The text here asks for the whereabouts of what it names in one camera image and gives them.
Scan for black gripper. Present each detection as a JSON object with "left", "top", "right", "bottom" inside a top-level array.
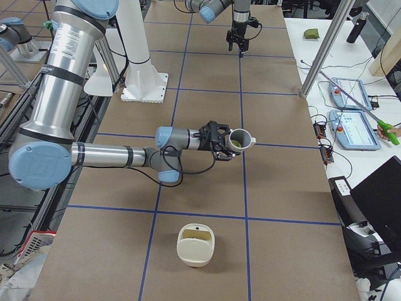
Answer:
[
  {"left": 226, "top": 29, "right": 249, "bottom": 58},
  {"left": 198, "top": 120, "right": 236, "bottom": 162}
]

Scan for green lemon slice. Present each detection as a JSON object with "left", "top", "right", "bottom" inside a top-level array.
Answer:
[{"left": 231, "top": 140, "right": 242, "bottom": 148}]

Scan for white plastic mug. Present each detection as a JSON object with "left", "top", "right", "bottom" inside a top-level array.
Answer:
[{"left": 226, "top": 129, "right": 256, "bottom": 152}]

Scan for person hand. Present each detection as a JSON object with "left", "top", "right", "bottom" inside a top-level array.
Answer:
[{"left": 377, "top": 125, "right": 401, "bottom": 140}]

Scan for green cloth pad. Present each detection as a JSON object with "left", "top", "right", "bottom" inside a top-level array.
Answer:
[{"left": 303, "top": 28, "right": 320, "bottom": 40}]

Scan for upper orange connector block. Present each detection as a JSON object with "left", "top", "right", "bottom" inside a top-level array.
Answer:
[{"left": 313, "top": 122, "right": 326, "bottom": 139}]

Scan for orange connector block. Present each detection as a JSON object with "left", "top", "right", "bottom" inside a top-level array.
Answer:
[
  {"left": 313, "top": 122, "right": 326, "bottom": 139},
  {"left": 319, "top": 144, "right": 334, "bottom": 166}
]

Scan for lower orange connector block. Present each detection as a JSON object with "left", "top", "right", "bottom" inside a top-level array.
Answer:
[{"left": 319, "top": 144, "right": 334, "bottom": 166}]

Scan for cream plastic basket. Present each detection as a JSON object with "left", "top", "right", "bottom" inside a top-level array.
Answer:
[{"left": 176, "top": 223, "right": 215, "bottom": 268}]

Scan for black water bottle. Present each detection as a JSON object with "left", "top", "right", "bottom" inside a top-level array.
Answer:
[{"left": 346, "top": 12, "right": 369, "bottom": 44}]

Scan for upper teach pendant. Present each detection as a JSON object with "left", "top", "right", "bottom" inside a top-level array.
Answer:
[{"left": 330, "top": 77, "right": 372, "bottom": 111}]

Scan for teach pendant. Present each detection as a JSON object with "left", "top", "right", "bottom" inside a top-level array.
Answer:
[
  {"left": 328, "top": 110, "right": 382, "bottom": 151},
  {"left": 330, "top": 77, "right": 372, "bottom": 111}
]

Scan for lower teach pendant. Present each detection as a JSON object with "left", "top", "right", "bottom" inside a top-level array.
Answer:
[{"left": 328, "top": 110, "right": 382, "bottom": 151}]

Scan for black laptop monitor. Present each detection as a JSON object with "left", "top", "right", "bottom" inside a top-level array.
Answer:
[{"left": 351, "top": 156, "right": 400, "bottom": 251}]

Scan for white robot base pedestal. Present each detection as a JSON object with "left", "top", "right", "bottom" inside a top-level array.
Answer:
[{"left": 83, "top": 0, "right": 169, "bottom": 103}]

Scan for aluminium frame post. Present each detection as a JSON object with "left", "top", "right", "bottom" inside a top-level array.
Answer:
[{"left": 299, "top": 0, "right": 356, "bottom": 98}]

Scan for green handled reacher stick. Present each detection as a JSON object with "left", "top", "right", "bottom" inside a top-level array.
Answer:
[{"left": 319, "top": 71, "right": 400, "bottom": 145}]

